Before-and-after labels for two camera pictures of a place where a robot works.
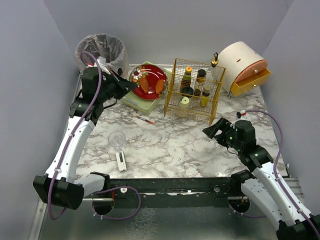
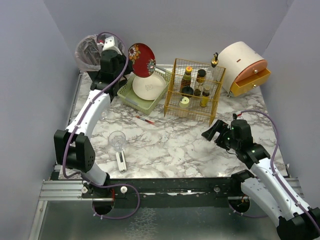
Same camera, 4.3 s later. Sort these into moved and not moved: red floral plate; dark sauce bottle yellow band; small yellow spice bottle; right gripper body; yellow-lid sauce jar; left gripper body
Moved: left gripper body; red floral plate
Not moved: yellow-lid sauce jar; small yellow spice bottle; dark sauce bottle yellow band; right gripper body
